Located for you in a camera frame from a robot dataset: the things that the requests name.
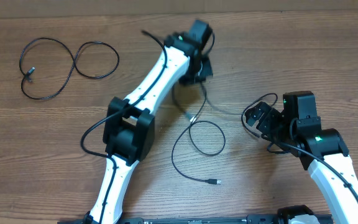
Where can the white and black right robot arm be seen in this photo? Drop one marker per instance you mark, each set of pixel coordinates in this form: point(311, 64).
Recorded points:
point(323, 153)

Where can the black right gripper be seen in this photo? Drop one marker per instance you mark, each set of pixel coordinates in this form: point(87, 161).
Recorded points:
point(270, 116)

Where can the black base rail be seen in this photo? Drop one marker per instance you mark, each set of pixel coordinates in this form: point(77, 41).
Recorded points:
point(250, 219)

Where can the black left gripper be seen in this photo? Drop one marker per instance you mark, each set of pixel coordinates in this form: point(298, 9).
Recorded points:
point(207, 69)

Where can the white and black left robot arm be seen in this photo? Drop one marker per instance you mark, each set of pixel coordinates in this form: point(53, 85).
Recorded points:
point(129, 127)

